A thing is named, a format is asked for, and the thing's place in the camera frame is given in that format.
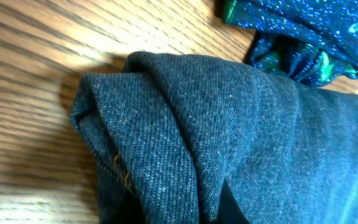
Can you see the blue denim jeans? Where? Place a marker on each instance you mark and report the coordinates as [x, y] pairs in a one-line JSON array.
[[199, 139]]

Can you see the blue sequin cloth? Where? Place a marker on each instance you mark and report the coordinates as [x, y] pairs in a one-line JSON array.
[[310, 41]]

